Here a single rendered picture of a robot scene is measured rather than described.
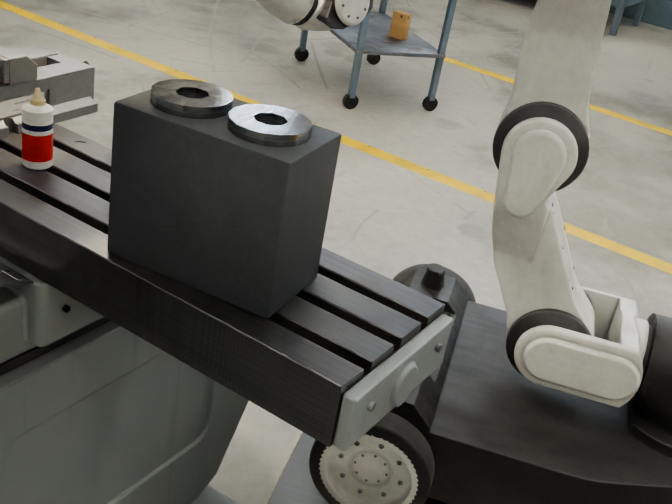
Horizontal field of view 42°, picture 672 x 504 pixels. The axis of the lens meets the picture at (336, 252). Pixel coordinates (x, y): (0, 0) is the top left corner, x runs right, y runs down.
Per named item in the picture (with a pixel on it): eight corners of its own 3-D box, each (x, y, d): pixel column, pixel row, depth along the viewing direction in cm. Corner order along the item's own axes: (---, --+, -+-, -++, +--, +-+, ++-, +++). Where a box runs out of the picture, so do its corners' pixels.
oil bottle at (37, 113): (39, 156, 123) (39, 80, 118) (59, 165, 121) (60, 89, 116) (15, 162, 120) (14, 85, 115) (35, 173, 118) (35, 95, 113)
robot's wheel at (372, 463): (421, 520, 147) (447, 427, 138) (416, 541, 143) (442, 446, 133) (308, 483, 150) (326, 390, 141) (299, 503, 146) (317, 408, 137)
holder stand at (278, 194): (167, 218, 113) (179, 67, 104) (318, 278, 106) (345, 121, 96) (105, 252, 103) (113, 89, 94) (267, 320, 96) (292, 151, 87)
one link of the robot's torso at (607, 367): (625, 356, 162) (648, 295, 156) (627, 420, 145) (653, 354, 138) (514, 325, 165) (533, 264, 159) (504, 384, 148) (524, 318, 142)
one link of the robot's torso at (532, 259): (595, 338, 162) (590, 83, 143) (594, 400, 145) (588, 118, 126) (510, 337, 167) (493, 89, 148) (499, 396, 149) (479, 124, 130)
